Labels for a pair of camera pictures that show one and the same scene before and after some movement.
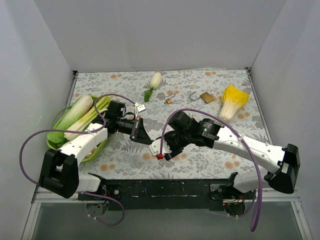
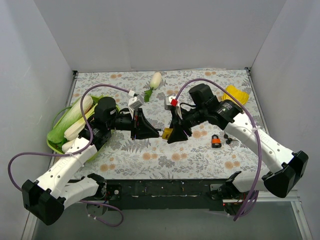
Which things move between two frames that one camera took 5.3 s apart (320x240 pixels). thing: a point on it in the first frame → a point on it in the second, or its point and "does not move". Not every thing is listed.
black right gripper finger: (168, 156) → (177, 134)
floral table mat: (224, 95) does not move
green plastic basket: (94, 154) does not move
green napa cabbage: (79, 107) does not move
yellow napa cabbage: (233, 99) does not move
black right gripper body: (171, 145) → (180, 121)
